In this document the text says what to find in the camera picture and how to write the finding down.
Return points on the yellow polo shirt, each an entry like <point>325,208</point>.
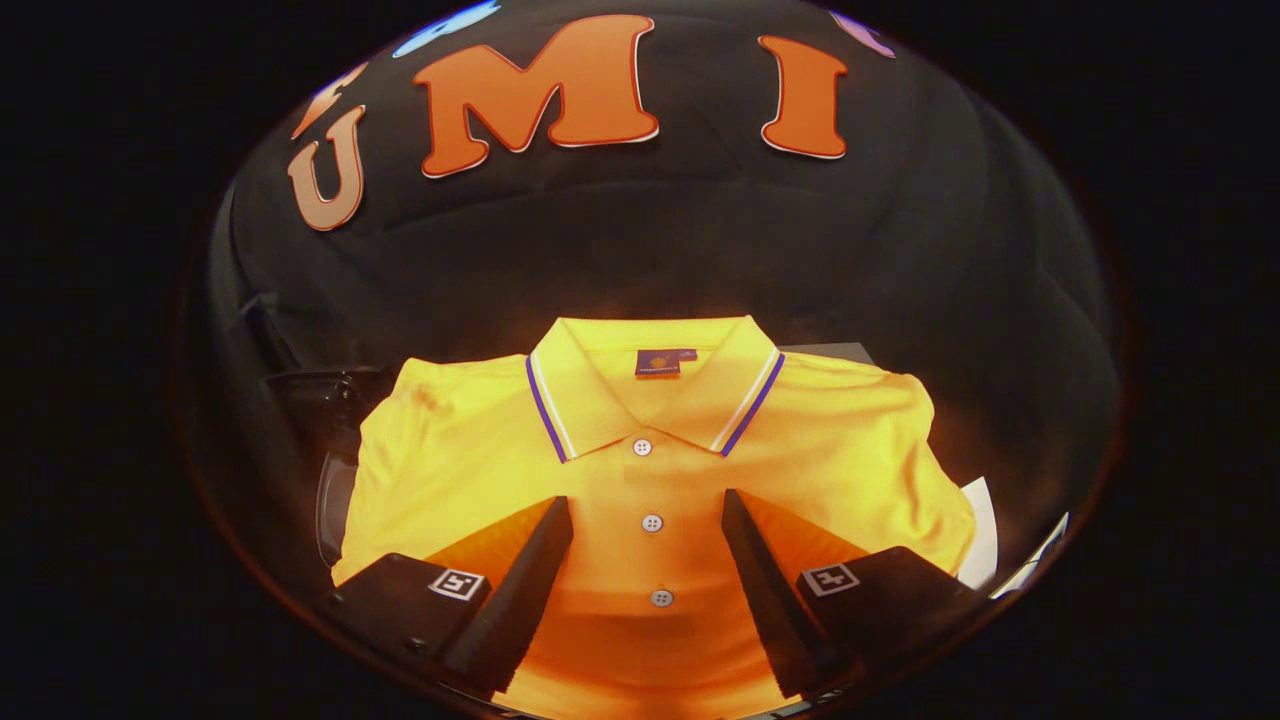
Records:
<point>480,450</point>

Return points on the grey washing machine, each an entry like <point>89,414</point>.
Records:
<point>325,510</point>

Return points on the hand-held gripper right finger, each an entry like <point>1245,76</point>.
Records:
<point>770,590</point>

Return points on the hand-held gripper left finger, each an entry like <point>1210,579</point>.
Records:
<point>525,590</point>

